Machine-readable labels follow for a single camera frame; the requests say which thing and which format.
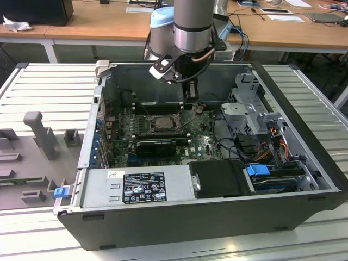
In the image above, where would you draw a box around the metal socket cover frame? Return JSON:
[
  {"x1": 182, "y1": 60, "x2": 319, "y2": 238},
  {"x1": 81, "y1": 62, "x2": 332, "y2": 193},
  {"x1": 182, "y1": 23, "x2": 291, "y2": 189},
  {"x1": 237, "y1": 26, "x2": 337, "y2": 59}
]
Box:
[{"x1": 175, "y1": 104, "x2": 186, "y2": 130}]

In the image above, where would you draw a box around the black RAM slot bank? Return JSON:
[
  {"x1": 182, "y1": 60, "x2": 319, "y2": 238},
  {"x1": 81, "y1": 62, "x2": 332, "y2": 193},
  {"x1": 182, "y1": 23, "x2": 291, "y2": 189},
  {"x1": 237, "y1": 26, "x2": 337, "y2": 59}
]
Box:
[
  {"x1": 134, "y1": 131, "x2": 190, "y2": 140},
  {"x1": 134, "y1": 101, "x2": 184, "y2": 115}
]

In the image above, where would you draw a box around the metal CPU socket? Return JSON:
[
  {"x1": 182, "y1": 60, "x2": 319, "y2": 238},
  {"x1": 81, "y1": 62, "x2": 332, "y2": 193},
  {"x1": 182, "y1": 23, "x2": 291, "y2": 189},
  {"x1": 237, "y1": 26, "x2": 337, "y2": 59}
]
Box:
[{"x1": 146, "y1": 114, "x2": 183, "y2": 133}]

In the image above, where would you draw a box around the grey metal drive cage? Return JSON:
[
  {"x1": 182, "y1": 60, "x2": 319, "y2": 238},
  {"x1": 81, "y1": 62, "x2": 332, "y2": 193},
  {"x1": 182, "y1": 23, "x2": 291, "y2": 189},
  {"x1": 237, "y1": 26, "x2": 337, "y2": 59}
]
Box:
[{"x1": 220, "y1": 72, "x2": 289, "y2": 136}]

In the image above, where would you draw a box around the green motherboard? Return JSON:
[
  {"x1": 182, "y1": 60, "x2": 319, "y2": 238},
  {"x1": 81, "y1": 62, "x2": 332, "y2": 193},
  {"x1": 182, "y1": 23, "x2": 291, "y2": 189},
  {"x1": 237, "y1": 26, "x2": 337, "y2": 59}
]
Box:
[{"x1": 108, "y1": 104, "x2": 226, "y2": 168}]

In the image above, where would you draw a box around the grey case latch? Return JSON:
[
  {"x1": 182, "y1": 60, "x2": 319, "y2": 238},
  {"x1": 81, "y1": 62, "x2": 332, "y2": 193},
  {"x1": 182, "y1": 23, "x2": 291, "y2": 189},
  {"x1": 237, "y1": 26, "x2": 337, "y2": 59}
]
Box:
[{"x1": 95, "y1": 60, "x2": 111, "y2": 81}]

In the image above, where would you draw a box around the black graphics card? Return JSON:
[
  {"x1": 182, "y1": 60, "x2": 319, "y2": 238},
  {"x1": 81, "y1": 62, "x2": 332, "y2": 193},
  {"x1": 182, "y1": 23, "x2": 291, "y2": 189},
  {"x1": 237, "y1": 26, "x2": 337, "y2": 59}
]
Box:
[{"x1": 136, "y1": 140, "x2": 177, "y2": 158}]

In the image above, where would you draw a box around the long wooden desk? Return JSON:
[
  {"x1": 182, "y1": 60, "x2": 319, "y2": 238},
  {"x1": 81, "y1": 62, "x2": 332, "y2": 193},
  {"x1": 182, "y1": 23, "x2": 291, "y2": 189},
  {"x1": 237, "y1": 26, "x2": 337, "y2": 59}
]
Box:
[{"x1": 0, "y1": 0, "x2": 348, "y2": 54}]

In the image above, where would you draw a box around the blue book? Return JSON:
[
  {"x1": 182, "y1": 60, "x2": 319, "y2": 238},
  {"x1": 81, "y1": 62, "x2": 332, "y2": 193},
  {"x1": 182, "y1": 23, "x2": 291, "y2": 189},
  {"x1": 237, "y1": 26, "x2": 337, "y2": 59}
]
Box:
[{"x1": 236, "y1": 0, "x2": 262, "y2": 8}]

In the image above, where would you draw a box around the white smartphone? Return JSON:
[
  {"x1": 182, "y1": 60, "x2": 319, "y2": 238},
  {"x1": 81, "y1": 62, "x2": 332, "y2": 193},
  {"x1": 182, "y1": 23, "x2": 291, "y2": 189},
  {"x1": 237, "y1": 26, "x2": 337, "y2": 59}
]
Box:
[{"x1": 259, "y1": 7, "x2": 294, "y2": 15}]

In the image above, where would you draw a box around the white paper sheet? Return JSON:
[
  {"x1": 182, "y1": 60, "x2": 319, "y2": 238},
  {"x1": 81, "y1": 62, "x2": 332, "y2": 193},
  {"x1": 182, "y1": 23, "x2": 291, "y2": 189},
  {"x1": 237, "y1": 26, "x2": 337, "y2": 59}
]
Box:
[{"x1": 266, "y1": 13, "x2": 305, "y2": 23}]

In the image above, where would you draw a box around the black plastic shroud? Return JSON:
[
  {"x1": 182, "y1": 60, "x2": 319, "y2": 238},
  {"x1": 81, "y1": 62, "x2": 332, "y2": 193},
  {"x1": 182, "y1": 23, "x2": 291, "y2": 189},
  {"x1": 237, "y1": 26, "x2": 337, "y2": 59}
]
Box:
[{"x1": 188, "y1": 159, "x2": 255, "y2": 198}]

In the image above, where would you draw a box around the blue disk carrier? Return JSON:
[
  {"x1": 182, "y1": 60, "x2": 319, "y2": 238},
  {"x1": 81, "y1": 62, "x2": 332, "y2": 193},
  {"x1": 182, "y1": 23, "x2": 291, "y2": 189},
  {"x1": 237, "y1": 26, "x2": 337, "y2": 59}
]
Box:
[{"x1": 246, "y1": 164, "x2": 270, "y2": 181}]

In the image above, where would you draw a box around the hard disk drive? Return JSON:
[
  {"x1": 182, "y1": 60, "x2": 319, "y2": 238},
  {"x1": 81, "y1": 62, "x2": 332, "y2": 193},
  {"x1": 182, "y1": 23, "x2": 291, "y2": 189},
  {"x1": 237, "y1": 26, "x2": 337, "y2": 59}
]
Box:
[{"x1": 252, "y1": 176, "x2": 297, "y2": 194}]

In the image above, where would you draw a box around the silver power supply unit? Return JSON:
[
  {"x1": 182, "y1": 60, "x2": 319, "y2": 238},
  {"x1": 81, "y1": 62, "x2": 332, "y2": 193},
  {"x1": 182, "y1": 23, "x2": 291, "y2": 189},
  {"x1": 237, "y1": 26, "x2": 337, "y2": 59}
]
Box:
[{"x1": 81, "y1": 165, "x2": 196, "y2": 209}]

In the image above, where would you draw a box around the grey closed laptop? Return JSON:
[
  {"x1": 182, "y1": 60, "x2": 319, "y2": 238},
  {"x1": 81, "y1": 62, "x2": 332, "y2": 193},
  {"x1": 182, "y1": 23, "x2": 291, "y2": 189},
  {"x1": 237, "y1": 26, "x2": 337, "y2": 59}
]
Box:
[{"x1": 303, "y1": 12, "x2": 342, "y2": 27}]

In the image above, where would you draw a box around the black computer tower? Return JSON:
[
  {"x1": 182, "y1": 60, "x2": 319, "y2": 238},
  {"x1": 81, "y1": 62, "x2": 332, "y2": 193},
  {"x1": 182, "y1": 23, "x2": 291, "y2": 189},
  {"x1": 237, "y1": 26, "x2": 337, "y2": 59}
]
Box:
[{"x1": 0, "y1": 0, "x2": 74, "y2": 27}]

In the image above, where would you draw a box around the black open PC case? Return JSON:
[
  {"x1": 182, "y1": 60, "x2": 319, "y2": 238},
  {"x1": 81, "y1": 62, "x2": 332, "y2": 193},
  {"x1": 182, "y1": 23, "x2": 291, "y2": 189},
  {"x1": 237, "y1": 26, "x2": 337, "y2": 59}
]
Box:
[{"x1": 57, "y1": 60, "x2": 343, "y2": 252}]

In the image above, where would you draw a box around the crumpled white paper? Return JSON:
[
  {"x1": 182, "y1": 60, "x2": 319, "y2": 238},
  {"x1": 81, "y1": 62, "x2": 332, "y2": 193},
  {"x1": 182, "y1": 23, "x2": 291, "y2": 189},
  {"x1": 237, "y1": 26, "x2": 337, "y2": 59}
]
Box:
[{"x1": 2, "y1": 15, "x2": 34, "y2": 33}]

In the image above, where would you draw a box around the grey parts rack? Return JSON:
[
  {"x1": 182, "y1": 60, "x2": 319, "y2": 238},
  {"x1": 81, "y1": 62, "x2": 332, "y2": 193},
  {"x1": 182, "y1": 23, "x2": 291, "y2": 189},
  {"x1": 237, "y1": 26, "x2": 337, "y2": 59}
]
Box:
[{"x1": 0, "y1": 111, "x2": 84, "y2": 212}]

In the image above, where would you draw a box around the copper coloured cable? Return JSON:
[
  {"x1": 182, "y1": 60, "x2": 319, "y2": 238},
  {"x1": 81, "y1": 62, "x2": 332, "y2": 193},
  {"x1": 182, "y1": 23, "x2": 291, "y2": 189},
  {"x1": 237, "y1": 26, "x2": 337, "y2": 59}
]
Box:
[{"x1": 190, "y1": 48, "x2": 216, "y2": 64}]

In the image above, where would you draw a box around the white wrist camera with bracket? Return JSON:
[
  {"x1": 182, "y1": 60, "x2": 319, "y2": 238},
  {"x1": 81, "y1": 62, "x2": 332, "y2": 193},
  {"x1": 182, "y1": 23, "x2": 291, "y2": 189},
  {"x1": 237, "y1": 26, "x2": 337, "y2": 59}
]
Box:
[{"x1": 148, "y1": 53, "x2": 176, "y2": 84}]

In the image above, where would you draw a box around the blue cable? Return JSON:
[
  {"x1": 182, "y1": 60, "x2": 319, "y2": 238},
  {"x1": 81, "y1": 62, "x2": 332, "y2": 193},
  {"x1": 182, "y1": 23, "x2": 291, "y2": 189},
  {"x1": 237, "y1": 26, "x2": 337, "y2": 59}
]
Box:
[{"x1": 231, "y1": 24, "x2": 250, "y2": 55}]

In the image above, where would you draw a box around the coloured power wire bundle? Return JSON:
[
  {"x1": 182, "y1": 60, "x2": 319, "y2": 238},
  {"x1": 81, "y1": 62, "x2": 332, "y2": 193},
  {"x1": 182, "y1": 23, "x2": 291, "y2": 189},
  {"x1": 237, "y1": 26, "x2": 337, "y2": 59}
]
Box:
[{"x1": 255, "y1": 127, "x2": 290, "y2": 164}]

